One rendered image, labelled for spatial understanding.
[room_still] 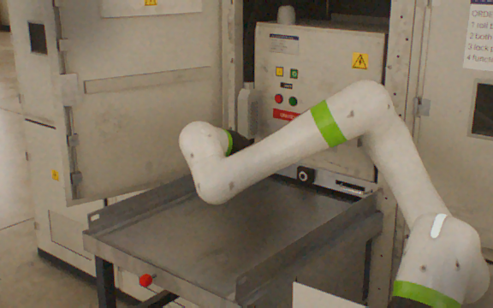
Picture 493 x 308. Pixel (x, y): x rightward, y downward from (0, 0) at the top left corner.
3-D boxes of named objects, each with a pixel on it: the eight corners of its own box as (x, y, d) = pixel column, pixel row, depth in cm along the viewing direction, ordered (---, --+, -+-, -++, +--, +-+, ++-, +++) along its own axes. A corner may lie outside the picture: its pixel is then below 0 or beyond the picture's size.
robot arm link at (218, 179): (317, 114, 157) (305, 101, 147) (336, 153, 152) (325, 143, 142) (200, 177, 165) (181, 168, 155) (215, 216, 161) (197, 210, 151)
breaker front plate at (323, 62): (371, 186, 193) (382, 36, 178) (252, 155, 223) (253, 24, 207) (372, 185, 194) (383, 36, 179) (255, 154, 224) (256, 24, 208)
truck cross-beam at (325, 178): (377, 202, 193) (378, 184, 191) (246, 165, 226) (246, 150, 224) (384, 197, 197) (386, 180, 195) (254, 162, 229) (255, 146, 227)
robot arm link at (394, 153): (506, 297, 133) (405, 121, 166) (494, 275, 121) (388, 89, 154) (449, 321, 137) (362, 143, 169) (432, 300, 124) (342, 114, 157)
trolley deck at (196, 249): (246, 329, 141) (246, 306, 139) (83, 249, 178) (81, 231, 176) (382, 230, 191) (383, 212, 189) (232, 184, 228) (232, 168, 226)
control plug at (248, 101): (247, 140, 209) (247, 91, 203) (236, 138, 212) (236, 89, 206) (261, 135, 215) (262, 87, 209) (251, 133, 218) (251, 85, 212)
